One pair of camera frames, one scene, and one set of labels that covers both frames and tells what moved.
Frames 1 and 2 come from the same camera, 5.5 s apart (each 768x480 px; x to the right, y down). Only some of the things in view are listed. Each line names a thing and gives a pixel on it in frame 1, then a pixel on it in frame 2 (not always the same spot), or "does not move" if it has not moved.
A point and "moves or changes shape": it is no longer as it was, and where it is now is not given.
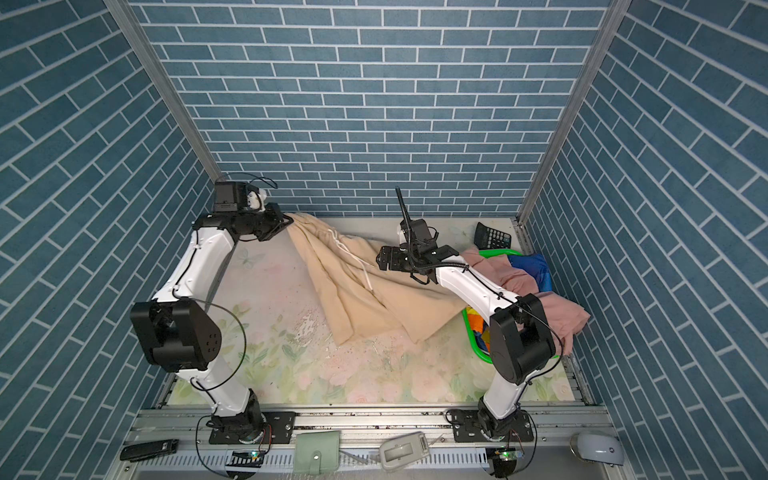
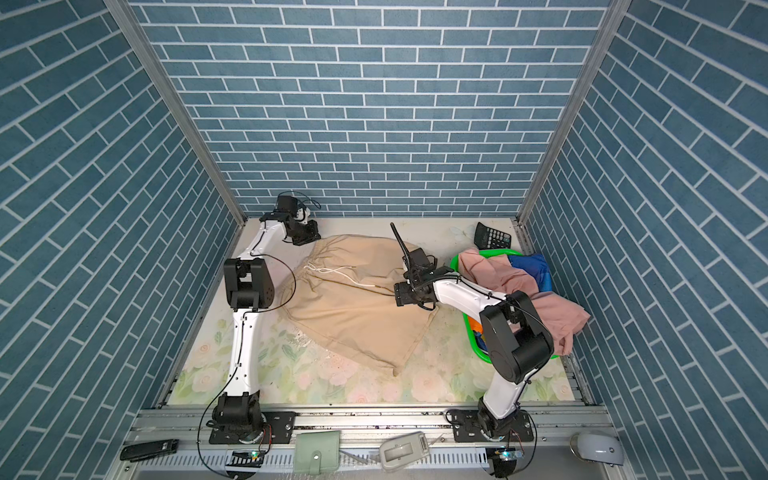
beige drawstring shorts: (363, 298) moves or changes shape
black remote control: (149, 450) does not move
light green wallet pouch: (317, 452) does not move
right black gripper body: (401, 260) to (408, 292)
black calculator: (491, 239) does not move
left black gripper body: (262, 224) to (300, 232)
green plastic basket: (487, 358) does not move
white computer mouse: (600, 447) does not move
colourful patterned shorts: (481, 329) does not move
